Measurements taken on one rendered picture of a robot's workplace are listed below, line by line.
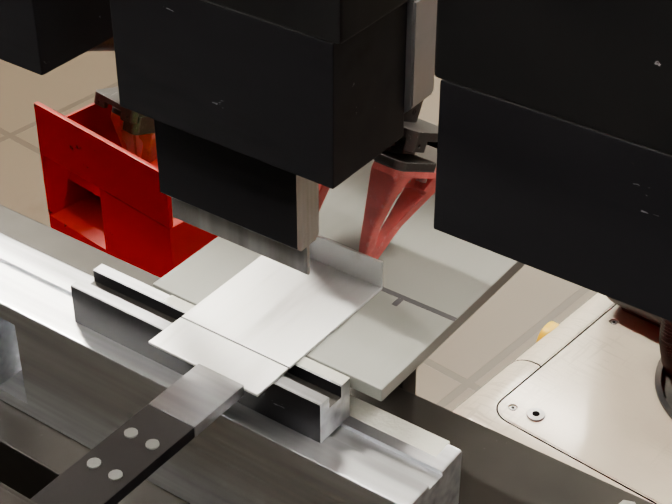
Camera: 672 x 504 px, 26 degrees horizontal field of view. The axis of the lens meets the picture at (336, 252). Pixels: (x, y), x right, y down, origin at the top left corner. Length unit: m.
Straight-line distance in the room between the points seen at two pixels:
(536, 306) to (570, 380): 0.60
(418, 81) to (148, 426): 0.25
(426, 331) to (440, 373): 1.53
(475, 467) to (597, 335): 1.10
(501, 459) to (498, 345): 1.50
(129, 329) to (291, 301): 0.10
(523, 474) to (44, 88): 2.42
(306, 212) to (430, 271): 0.18
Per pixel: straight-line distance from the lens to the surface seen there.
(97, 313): 0.95
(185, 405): 0.85
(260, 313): 0.91
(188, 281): 0.95
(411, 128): 0.90
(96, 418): 0.99
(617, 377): 2.02
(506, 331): 2.53
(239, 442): 0.89
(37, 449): 1.03
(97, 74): 3.33
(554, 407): 1.96
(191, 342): 0.90
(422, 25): 0.73
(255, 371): 0.87
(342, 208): 1.01
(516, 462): 1.00
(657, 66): 0.59
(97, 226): 1.54
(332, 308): 0.92
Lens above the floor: 1.56
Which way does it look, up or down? 35 degrees down
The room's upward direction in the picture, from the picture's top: straight up
